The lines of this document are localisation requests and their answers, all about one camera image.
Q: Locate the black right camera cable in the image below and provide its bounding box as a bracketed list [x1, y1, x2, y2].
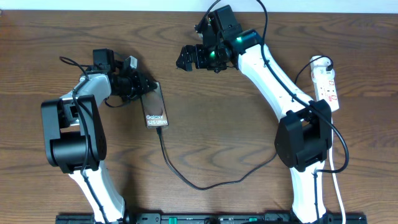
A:
[195, 0, 349, 224]

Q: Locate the white power strip cord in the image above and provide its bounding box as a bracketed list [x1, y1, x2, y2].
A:
[328, 118, 347, 224]

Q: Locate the black camera cable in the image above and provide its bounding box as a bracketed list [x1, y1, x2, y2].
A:
[195, 0, 349, 224]
[58, 55, 131, 224]

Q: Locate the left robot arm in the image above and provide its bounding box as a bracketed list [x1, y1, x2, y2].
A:
[41, 49, 157, 223]

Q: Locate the white power strip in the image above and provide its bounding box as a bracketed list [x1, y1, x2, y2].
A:
[310, 55, 340, 112]

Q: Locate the black charger cable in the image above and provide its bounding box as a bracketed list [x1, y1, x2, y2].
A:
[155, 55, 335, 191]

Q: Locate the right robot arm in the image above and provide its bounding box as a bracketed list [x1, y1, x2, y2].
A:
[176, 6, 333, 223]

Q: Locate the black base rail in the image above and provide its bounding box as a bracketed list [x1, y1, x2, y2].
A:
[55, 212, 368, 224]

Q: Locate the black left camera cable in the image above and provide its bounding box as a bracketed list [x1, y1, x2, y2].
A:
[58, 55, 131, 224]

